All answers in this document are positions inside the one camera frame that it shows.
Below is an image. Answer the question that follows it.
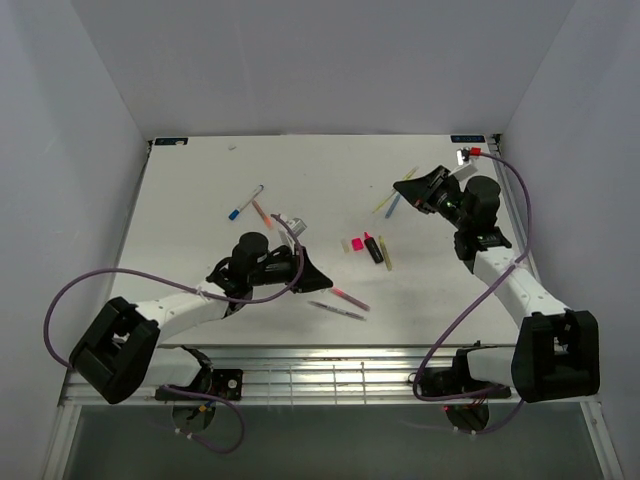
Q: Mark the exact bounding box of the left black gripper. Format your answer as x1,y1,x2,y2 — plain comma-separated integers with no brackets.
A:
248,244,332,294

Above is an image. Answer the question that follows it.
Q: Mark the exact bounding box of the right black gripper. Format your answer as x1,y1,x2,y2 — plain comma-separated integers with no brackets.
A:
395,166,471,231

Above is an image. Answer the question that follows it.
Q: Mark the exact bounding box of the blue pen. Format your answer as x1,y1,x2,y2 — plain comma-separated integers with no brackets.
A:
384,192,402,219

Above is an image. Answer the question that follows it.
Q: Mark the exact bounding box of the thin yellow pen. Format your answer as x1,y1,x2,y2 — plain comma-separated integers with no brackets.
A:
371,166,419,214

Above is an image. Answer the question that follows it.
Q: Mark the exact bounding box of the pink highlighter cap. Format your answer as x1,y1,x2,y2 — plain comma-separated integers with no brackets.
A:
351,238,364,252

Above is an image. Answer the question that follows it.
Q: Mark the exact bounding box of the black pink highlighter body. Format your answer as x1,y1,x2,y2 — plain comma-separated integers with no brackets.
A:
364,232,384,264

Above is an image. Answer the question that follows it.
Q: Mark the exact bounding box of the yellow highlighter pen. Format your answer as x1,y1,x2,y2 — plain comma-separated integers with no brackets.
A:
378,235,393,272

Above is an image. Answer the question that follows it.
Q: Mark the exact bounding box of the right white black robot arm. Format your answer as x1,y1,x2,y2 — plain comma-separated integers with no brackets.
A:
394,166,600,403

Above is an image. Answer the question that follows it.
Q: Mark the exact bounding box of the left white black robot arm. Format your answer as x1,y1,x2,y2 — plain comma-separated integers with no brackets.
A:
69,232,333,404

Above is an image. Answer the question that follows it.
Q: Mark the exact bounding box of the orange pen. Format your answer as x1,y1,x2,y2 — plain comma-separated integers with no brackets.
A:
251,200,273,230

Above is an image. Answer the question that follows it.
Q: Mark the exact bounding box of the grey black pen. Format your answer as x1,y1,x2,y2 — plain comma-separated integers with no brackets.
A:
307,301,366,321

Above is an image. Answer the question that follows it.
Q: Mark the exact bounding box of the red pen clear cap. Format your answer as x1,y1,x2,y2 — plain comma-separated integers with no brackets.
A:
330,287,370,311

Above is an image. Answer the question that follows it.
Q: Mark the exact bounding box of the white marker blue cap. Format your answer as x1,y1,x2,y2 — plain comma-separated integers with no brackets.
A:
228,184,264,221

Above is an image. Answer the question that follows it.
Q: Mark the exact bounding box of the right blue corner label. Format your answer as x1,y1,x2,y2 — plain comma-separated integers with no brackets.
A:
450,135,486,144

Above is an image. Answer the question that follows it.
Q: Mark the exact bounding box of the blue corner label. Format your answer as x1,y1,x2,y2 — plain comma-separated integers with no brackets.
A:
450,135,486,144
153,137,189,146

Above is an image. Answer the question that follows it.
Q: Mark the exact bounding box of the left blue corner label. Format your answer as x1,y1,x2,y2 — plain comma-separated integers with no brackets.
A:
153,137,189,146

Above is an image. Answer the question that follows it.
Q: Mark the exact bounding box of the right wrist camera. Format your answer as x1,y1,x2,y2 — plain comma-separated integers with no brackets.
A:
451,147,482,182

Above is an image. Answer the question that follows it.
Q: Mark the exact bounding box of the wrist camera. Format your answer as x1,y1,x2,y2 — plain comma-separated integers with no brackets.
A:
278,214,307,250
451,147,482,182

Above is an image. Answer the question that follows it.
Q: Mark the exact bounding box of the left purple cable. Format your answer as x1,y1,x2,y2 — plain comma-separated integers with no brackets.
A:
43,213,306,455

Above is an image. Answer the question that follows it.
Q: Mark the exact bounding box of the purple cable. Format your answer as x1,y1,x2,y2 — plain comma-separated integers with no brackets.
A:
43,213,306,455
412,152,531,436

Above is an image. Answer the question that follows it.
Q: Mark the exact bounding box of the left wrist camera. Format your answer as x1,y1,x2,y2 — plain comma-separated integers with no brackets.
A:
278,214,307,250

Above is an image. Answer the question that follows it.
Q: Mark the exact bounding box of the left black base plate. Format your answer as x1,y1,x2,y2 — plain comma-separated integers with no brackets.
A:
154,369,244,401

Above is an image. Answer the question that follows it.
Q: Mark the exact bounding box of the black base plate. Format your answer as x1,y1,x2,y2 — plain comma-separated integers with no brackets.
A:
154,369,244,401
418,367,511,399

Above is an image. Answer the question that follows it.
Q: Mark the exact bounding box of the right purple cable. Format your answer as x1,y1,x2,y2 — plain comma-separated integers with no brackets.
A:
412,152,531,436

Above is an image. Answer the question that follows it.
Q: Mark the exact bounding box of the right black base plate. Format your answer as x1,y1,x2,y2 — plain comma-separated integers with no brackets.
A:
418,367,511,399

